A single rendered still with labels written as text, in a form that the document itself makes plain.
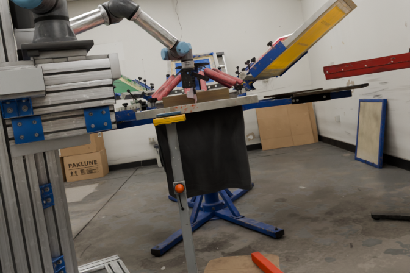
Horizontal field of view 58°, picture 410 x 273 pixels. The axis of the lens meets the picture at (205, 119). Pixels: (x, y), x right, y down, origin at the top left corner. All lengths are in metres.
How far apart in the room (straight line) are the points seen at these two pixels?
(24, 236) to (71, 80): 0.61
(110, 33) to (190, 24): 1.37
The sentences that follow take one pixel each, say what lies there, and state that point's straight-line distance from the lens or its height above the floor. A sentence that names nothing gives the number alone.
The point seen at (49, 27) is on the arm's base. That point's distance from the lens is 1.38.
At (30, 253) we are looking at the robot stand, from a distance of 1.60.
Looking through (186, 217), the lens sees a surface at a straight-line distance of 1.64.
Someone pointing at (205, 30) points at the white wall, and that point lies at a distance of 6.60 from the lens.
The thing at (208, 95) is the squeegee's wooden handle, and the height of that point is 1.03.
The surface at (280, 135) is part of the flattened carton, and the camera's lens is 6.53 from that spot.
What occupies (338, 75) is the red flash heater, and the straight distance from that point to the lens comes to 2.58.
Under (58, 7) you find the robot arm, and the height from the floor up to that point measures 1.38.
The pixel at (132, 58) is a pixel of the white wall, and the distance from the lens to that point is 6.63.
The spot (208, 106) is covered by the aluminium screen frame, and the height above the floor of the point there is 0.97.
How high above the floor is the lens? 1.00
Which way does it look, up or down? 3 degrees down
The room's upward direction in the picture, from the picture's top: 8 degrees counter-clockwise
